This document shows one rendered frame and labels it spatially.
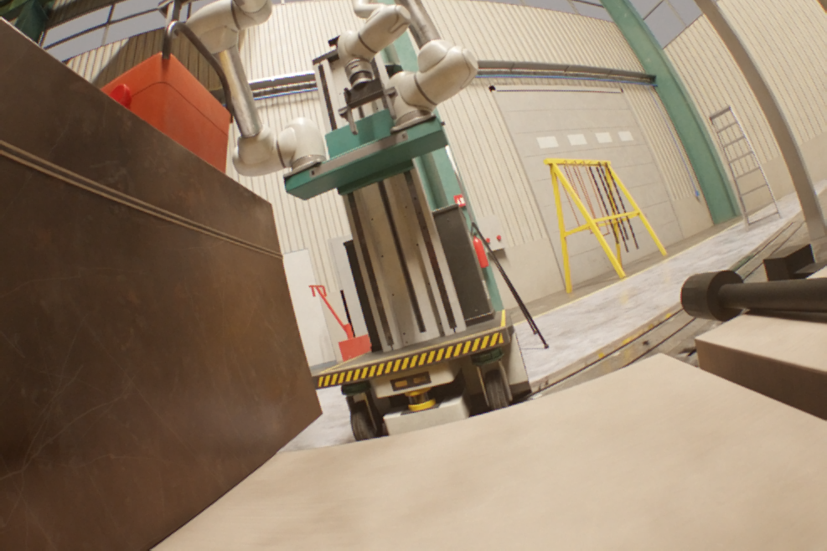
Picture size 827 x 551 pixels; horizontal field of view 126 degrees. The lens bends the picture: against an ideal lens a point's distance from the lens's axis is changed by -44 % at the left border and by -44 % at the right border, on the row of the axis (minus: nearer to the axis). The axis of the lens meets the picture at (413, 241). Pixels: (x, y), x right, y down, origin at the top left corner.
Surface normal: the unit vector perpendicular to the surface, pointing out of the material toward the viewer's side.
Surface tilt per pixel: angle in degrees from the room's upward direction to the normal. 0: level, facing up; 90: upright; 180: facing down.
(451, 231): 90
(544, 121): 90
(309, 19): 90
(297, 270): 90
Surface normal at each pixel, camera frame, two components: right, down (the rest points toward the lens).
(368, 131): -0.24, -0.12
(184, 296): 0.96, -0.29
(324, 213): 0.25, -0.26
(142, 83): -0.03, -0.07
